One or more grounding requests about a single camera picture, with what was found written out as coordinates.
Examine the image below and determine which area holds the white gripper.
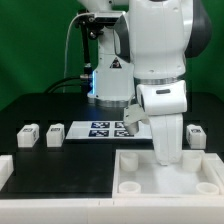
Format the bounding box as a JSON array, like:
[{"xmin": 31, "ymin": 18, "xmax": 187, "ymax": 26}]
[{"xmin": 136, "ymin": 80, "xmax": 187, "ymax": 165}]

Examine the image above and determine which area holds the white square tabletop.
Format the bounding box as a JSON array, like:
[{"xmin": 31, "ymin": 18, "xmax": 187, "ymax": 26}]
[{"xmin": 112, "ymin": 150, "xmax": 224, "ymax": 198}]

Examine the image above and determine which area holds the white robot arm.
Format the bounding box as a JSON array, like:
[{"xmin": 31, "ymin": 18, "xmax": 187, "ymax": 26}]
[{"xmin": 78, "ymin": 0, "xmax": 211, "ymax": 165}]

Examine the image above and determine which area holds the white fiducial marker sheet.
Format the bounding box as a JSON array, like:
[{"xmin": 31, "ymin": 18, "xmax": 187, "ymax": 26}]
[{"xmin": 66, "ymin": 121, "xmax": 152, "ymax": 140}]

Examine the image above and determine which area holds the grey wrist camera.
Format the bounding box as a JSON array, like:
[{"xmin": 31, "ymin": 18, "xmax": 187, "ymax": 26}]
[{"xmin": 123, "ymin": 104, "xmax": 149, "ymax": 135}]

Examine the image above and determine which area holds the black cable bundle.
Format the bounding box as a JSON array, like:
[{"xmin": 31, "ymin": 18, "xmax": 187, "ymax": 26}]
[{"xmin": 43, "ymin": 74, "xmax": 94, "ymax": 94}]

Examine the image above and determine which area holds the white camera cable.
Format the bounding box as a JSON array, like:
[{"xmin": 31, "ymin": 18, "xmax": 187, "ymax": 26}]
[{"xmin": 62, "ymin": 12, "xmax": 88, "ymax": 94}]

